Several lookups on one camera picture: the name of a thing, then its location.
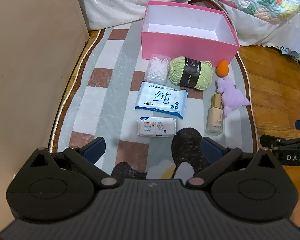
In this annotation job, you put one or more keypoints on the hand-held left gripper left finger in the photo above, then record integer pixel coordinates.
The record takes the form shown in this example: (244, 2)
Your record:
(95, 147)

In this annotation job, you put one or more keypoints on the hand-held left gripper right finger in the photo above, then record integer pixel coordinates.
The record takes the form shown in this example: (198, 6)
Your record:
(211, 148)

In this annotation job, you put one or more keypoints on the beige foundation bottle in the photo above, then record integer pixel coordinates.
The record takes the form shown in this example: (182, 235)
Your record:
(214, 120)

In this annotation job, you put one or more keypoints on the purple plush toy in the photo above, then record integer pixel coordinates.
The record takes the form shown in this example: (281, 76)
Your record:
(231, 93)

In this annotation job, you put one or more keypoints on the blue wet wipes pack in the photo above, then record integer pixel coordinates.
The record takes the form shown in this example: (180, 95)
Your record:
(161, 98)

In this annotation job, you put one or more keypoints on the green yarn ball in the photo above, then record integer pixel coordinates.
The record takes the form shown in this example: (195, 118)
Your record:
(176, 71)

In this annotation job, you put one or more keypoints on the clear floss pick box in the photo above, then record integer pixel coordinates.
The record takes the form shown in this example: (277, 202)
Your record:
(158, 68)

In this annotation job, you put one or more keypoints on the pink cardboard box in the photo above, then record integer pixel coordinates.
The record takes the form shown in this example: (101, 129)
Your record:
(180, 47)

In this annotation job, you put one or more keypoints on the checkered grey rug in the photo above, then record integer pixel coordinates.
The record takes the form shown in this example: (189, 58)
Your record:
(102, 110)

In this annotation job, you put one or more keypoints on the small white tissue pack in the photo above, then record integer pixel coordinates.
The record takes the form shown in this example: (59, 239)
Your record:
(156, 127)

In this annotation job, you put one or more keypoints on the orange makeup sponge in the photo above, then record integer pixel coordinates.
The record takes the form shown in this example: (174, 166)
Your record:
(222, 68)

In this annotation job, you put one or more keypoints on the beige cabinet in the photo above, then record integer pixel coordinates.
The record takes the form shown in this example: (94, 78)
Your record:
(27, 67)

